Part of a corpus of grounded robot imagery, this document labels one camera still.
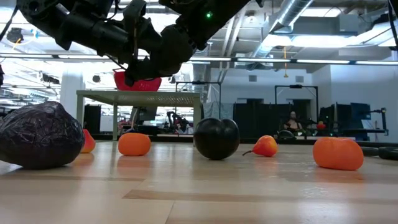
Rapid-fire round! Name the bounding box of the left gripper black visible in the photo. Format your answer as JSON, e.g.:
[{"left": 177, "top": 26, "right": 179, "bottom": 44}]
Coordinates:
[{"left": 124, "top": 26, "right": 195, "bottom": 86}]

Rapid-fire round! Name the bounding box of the orange mandarin fruit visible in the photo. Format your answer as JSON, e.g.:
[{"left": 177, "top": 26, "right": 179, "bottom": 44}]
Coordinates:
[
  {"left": 118, "top": 133, "right": 152, "bottom": 157},
  {"left": 312, "top": 137, "right": 364, "bottom": 171}
]

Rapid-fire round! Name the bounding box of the smooth black plum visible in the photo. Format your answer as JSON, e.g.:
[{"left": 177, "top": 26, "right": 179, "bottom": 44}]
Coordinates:
[{"left": 193, "top": 117, "right": 241, "bottom": 161}]

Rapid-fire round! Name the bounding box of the red-orange peach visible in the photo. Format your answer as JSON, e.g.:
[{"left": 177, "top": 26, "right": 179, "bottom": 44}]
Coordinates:
[{"left": 80, "top": 129, "right": 96, "bottom": 154}]

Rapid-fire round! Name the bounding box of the small orange pear with stem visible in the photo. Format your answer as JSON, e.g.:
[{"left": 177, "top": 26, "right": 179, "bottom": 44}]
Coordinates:
[{"left": 242, "top": 134, "right": 279, "bottom": 157}]

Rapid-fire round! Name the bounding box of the wrinkled dark purple fruit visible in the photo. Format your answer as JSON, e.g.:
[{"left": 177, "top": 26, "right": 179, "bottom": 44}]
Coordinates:
[{"left": 0, "top": 101, "right": 85, "bottom": 170}]

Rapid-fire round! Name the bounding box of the black kitchen knife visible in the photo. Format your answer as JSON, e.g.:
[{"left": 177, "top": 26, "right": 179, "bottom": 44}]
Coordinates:
[{"left": 360, "top": 146, "right": 398, "bottom": 161}]

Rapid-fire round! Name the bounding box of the red plastic bowl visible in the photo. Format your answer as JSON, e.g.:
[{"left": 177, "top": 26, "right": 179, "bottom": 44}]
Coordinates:
[{"left": 113, "top": 70, "right": 162, "bottom": 92}]

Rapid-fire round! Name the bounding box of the green perforated metal riser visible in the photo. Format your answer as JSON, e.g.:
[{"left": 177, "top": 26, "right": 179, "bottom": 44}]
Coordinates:
[{"left": 76, "top": 90, "right": 202, "bottom": 141}]

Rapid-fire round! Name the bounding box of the person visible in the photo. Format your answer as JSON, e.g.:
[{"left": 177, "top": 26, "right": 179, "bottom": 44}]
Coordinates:
[{"left": 283, "top": 111, "right": 303, "bottom": 131}]

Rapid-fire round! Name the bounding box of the black background robot workstation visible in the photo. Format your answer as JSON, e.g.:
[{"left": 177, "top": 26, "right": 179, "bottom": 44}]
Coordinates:
[{"left": 318, "top": 102, "right": 389, "bottom": 141}]

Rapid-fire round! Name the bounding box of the black metal workstation frame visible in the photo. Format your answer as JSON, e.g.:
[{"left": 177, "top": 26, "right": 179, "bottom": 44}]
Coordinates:
[
  {"left": 175, "top": 81, "right": 222, "bottom": 119},
  {"left": 274, "top": 84, "right": 319, "bottom": 131}
]

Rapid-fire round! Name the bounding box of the yellow hanging cord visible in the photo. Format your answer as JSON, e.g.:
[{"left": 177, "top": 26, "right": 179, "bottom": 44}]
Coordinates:
[{"left": 282, "top": 46, "right": 289, "bottom": 78}]

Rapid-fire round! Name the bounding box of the silver ventilation duct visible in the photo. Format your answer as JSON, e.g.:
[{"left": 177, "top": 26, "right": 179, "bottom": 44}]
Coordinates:
[{"left": 248, "top": 0, "right": 315, "bottom": 72}]

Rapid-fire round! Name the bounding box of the black ceiling camera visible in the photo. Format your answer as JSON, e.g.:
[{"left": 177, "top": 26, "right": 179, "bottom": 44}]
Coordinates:
[{"left": 6, "top": 27, "right": 24, "bottom": 44}]

